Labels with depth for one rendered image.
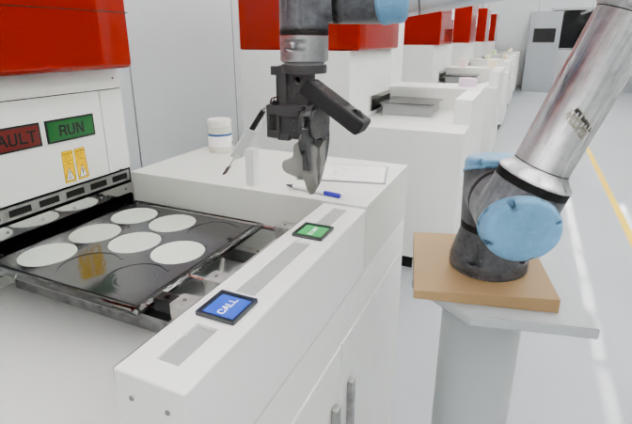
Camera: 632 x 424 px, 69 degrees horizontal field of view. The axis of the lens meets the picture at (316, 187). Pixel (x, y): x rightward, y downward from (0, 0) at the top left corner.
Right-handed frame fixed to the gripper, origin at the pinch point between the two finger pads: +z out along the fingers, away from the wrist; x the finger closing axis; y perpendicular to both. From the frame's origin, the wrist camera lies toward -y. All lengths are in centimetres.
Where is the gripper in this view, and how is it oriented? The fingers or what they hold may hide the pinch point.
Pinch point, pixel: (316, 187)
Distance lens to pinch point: 77.5
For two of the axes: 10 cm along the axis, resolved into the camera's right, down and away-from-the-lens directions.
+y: -9.1, -1.3, 3.9
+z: 0.0, 9.5, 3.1
